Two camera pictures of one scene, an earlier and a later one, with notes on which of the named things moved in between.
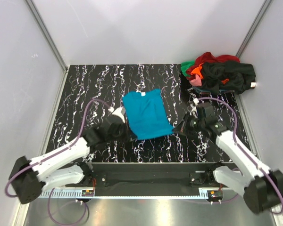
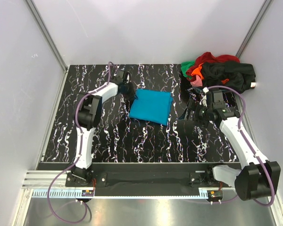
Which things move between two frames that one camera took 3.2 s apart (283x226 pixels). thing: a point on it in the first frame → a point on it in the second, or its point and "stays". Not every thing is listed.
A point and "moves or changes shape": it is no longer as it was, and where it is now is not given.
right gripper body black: x=191 y=125 → x=201 y=116
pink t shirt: x=196 y=82 stays
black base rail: x=152 y=179 stays
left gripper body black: x=122 y=135 → x=128 y=92
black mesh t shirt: x=236 y=77 stays
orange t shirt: x=197 y=71 stays
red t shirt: x=210 y=57 stays
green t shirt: x=185 y=65 stays
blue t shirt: x=145 y=114 moves or changes shape
